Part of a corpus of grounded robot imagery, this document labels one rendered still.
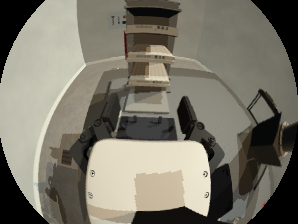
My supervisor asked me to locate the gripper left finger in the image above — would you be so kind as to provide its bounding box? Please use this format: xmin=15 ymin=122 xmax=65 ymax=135
xmin=69 ymin=93 xmax=121 ymax=175

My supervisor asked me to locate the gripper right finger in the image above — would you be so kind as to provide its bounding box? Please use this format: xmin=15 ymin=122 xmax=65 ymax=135
xmin=177 ymin=96 xmax=225 ymax=175

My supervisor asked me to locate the beige plate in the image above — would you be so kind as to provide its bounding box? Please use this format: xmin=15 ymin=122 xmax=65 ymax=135
xmin=125 ymin=25 xmax=179 ymax=36
xmin=128 ymin=62 xmax=169 ymax=88
xmin=126 ymin=44 xmax=174 ymax=64

